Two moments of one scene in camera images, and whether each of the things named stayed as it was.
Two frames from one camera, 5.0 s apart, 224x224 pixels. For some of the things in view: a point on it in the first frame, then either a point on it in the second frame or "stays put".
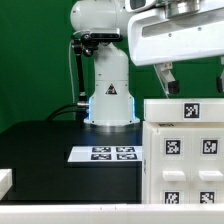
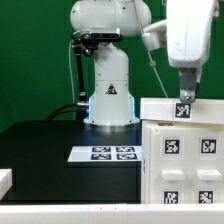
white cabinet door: [207, 166] stays put
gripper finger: [166, 78] to [188, 84]
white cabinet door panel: [170, 165] stays put
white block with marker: [205, 110] stays put
